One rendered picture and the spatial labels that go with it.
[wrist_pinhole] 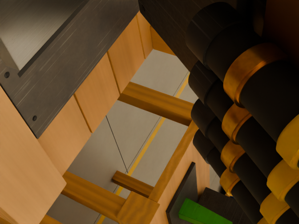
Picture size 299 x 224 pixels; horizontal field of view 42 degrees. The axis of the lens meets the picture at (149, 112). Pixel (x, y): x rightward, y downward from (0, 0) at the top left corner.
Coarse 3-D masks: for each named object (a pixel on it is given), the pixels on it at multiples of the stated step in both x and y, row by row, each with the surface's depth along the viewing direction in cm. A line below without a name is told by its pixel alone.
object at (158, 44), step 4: (152, 28) 108; (152, 32) 110; (156, 32) 109; (152, 36) 111; (156, 36) 110; (152, 40) 112; (156, 40) 111; (160, 40) 110; (156, 44) 113; (160, 44) 112; (164, 44) 111; (156, 48) 114; (160, 48) 113; (164, 48) 112; (168, 48) 111; (168, 52) 113; (172, 52) 112
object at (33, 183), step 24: (0, 96) 65; (0, 120) 66; (0, 144) 68; (24, 144) 74; (0, 168) 70; (24, 168) 77; (48, 168) 84; (0, 192) 73; (24, 192) 79; (48, 192) 87; (0, 216) 89; (24, 216) 82
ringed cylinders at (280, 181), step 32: (192, 32) 27; (224, 32) 26; (224, 64) 25; (256, 64) 23; (288, 64) 24; (224, 96) 29; (256, 96) 23; (288, 96) 22; (224, 128) 29; (256, 128) 27; (288, 128) 21; (224, 160) 33; (256, 160) 27; (288, 160) 22; (256, 192) 30; (288, 192) 25
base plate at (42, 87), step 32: (96, 0) 79; (128, 0) 90; (64, 32) 74; (96, 32) 83; (0, 64) 62; (32, 64) 69; (64, 64) 77; (96, 64) 87; (32, 96) 72; (64, 96) 80; (32, 128) 75
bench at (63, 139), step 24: (144, 24) 105; (120, 48) 98; (144, 48) 110; (96, 72) 92; (120, 72) 102; (72, 96) 87; (96, 96) 96; (72, 120) 90; (96, 120) 100; (48, 144) 85; (72, 144) 93
